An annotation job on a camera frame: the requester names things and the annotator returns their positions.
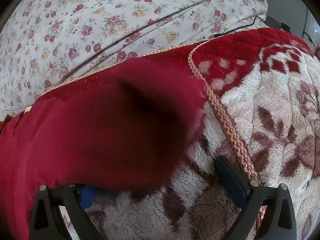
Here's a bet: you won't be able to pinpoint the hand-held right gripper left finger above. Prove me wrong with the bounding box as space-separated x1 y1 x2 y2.
29 183 101 240

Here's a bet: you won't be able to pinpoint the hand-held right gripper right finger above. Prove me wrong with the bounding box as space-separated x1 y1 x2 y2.
214 155 298 240

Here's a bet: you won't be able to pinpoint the dark red garment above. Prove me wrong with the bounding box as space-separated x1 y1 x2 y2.
0 57 208 240

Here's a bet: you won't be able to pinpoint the red and white fleece blanket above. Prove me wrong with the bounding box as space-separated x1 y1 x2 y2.
0 27 320 240

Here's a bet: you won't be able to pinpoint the black power adapter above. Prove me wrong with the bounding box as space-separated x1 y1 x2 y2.
266 16 291 32

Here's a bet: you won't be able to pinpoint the floral bed sheet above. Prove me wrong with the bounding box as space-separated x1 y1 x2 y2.
0 0 269 120

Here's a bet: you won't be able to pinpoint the black charger cable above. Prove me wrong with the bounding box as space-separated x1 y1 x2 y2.
212 15 268 38

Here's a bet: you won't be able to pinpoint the thin black cable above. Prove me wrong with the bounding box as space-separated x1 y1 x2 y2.
301 7 319 52

